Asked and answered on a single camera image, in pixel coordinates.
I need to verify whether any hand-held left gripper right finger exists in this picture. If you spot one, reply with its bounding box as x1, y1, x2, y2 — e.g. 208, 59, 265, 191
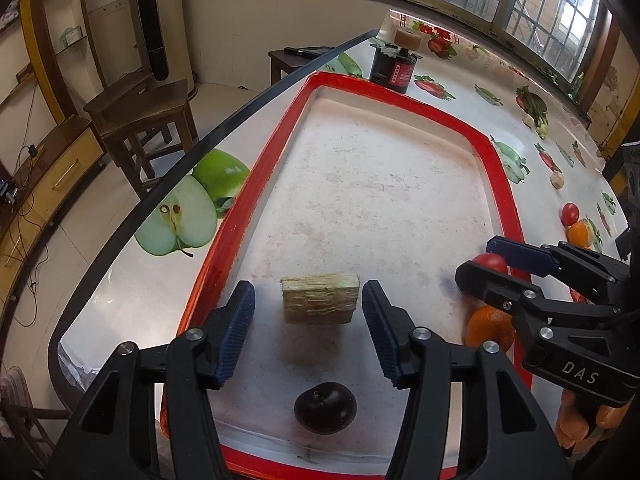
361, 280, 573, 480

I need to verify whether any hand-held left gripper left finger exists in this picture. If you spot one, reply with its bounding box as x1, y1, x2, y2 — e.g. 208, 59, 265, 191
47, 280, 257, 480

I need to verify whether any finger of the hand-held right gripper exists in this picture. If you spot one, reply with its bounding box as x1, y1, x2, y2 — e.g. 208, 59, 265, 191
486, 235, 621, 307
454, 258, 617, 343

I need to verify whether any yellow sponge block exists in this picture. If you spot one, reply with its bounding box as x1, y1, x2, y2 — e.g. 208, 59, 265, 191
280, 273, 361, 326

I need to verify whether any red rimmed tray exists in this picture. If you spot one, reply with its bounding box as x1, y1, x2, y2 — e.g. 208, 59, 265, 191
160, 72, 536, 480

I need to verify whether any person's right hand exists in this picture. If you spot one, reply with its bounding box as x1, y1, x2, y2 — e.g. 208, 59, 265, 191
555, 390, 632, 461

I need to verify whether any orange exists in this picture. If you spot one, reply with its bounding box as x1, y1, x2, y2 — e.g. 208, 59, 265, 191
567, 220, 596, 248
464, 305, 516, 356

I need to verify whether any dark plum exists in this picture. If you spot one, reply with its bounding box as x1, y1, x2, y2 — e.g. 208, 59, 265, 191
293, 381, 358, 435

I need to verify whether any fruit print tablecloth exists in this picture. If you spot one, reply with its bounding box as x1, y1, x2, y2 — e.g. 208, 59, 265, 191
47, 7, 631, 480

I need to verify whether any black can red label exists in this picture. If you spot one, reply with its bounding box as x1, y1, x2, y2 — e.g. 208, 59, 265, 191
369, 42, 423, 93

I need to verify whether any wooden chair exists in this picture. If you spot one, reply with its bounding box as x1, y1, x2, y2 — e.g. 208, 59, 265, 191
0, 365, 71, 480

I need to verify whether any yellow drawer cabinet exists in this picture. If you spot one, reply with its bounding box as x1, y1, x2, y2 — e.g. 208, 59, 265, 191
0, 115, 108, 306

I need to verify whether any wooden stool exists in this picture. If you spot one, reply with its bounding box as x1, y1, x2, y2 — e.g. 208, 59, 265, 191
82, 72, 199, 198

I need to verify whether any small dark side table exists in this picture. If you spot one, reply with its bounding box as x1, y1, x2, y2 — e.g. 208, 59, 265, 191
268, 46, 333, 98

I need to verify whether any tall standing air conditioner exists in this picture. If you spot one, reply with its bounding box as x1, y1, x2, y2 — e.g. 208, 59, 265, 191
125, 0, 196, 106

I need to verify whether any black cable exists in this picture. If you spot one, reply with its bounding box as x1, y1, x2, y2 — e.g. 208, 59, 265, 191
12, 142, 46, 226

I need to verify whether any yellow framed wall shelf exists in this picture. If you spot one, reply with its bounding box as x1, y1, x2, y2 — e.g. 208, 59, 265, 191
0, 0, 108, 126

